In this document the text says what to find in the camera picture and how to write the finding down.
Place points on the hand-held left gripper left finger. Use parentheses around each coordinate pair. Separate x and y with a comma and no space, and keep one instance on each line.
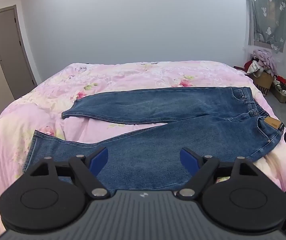
(102,155)

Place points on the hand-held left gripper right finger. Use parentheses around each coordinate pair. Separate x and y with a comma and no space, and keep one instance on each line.
(186,156)

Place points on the blue denim pants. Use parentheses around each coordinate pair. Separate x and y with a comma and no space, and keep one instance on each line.
(158,120)

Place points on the brown cardboard box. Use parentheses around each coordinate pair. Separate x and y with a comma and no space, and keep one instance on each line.
(265,82)

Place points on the pink floral bed blanket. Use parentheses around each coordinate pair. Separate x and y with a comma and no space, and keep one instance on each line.
(58,97)

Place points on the pile of clothes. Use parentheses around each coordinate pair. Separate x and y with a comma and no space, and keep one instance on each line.
(264,60)

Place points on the grey printed curtain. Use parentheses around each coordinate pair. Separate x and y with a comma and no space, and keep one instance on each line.
(268,17)

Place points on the grey door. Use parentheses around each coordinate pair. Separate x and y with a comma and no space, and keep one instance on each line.
(10,52)

